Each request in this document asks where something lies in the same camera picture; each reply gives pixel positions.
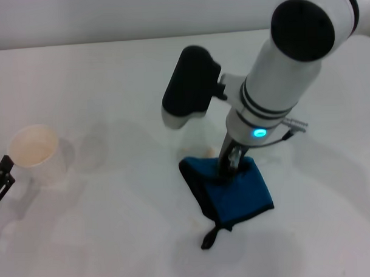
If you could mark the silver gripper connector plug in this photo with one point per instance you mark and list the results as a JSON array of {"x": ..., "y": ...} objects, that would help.
[{"x": 235, "y": 156}]

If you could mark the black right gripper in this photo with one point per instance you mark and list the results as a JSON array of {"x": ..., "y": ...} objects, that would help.
[{"x": 226, "y": 159}]

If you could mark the brown water stain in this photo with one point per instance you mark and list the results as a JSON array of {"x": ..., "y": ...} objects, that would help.
[{"x": 209, "y": 152}]

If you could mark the blue rag with black edging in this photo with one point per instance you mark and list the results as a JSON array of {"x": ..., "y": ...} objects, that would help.
[{"x": 238, "y": 197}]

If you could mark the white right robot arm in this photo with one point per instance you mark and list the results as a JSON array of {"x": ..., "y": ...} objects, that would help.
[{"x": 280, "y": 77}]

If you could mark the white paper cup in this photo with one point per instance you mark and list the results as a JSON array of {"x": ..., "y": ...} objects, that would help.
[{"x": 43, "y": 167}]

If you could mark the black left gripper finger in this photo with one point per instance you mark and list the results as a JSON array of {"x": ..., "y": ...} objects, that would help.
[{"x": 2, "y": 184}]

